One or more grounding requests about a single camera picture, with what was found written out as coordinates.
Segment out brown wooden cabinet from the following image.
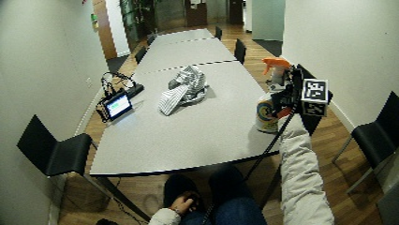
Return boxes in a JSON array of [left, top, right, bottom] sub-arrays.
[[184, 0, 209, 28]]

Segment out black shoe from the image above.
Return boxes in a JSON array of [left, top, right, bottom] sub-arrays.
[[163, 173, 203, 208], [208, 164, 252, 202]]

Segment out green wall sign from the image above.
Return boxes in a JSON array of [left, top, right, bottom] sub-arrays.
[[90, 12, 102, 30]]

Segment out bundle of black cables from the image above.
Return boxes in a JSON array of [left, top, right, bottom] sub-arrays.
[[100, 71, 139, 97]]

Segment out dark floor mat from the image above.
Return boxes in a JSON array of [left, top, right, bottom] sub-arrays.
[[252, 38, 285, 58]]

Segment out person's legs in blue jeans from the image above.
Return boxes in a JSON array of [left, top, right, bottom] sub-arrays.
[[179, 196, 269, 225]]

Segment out striped grey white cloth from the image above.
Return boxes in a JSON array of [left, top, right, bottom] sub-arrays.
[[158, 65, 211, 117]]

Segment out wooden door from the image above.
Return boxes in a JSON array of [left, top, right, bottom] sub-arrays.
[[91, 0, 119, 61]]

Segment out green plant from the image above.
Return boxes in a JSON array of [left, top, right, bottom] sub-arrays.
[[119, 0, 161, 43]]

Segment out black glove cable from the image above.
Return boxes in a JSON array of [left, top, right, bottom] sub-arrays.
[[243, 105, 300, 183]]

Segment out spray bottle with orange trigger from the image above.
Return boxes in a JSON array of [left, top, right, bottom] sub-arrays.
[[253, 57, 294, 135]]

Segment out black flat box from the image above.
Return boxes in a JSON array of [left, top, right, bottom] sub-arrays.
[[126, 82, 147, 98]]

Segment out white cube with black markers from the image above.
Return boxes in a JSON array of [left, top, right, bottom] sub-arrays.
[[300, 78, 330, 118]]

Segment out small monitor with lit screen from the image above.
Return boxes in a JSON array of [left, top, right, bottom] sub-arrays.
[[95, 90, 135, 124]]

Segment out black table leg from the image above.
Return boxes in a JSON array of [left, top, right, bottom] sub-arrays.
[[96, 175, 152, 222]]

